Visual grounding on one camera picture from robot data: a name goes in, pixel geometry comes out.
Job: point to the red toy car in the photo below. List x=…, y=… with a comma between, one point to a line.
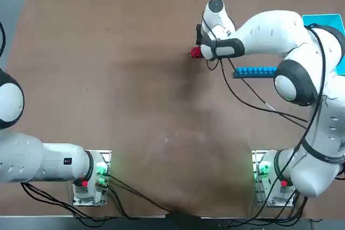
x=195, y=52

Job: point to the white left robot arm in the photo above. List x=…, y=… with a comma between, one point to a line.
x=40, y=160

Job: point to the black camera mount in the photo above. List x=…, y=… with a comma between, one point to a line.
x=183, y=220

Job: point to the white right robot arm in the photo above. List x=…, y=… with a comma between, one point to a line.
x=269, y=30

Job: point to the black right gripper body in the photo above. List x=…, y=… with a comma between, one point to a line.
x=199, y=34

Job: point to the teal plastic bin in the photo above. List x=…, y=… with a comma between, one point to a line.
x=323, y=20

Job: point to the blue toy block row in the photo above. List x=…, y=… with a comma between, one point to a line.
x=253, y=71

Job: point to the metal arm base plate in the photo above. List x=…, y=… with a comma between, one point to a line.
x=81, y=200
x=260, y=197

